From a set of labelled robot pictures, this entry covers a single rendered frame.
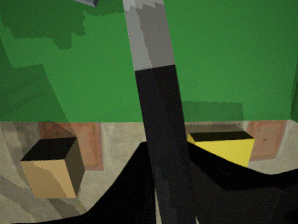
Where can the tan cube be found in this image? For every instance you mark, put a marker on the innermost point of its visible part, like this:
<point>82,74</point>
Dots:
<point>54,168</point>

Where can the green mat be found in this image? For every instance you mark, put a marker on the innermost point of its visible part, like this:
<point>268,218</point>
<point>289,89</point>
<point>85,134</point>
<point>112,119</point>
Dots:
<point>64,61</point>

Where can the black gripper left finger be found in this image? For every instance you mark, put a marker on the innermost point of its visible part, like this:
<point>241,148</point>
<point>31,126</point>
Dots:
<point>130,200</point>

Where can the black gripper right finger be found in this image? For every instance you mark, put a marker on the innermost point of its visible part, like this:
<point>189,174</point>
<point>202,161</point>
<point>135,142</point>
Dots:
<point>227,193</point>

